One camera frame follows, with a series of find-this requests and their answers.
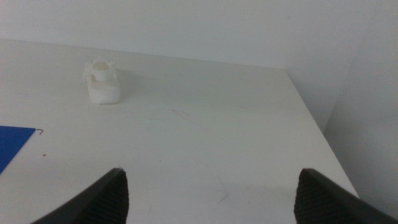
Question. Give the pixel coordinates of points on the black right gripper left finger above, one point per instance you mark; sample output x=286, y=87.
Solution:
x=102, y=202

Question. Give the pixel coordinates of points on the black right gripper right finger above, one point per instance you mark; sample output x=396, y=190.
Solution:
x=323, y=202

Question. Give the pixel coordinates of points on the blue mat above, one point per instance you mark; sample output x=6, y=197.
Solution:
x=11, y=143

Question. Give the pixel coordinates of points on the white plastic part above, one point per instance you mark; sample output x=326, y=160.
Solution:
x=103, y=84

